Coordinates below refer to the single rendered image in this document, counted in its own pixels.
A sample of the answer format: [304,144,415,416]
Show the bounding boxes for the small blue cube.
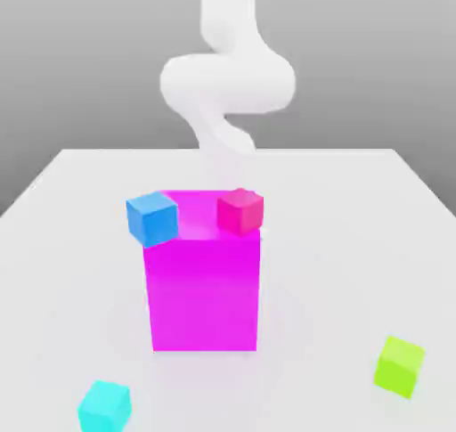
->
[125,190,180,249]

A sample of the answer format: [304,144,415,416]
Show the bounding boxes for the small pink cube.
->
[216,187,265,237]

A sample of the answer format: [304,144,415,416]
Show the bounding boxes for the large magenta box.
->
[142,189,262,354]

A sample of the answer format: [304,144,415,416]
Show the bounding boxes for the small cyan cube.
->
[77,379,133,432]

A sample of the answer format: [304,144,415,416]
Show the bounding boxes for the small lime green cube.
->
[372,334,427,400]

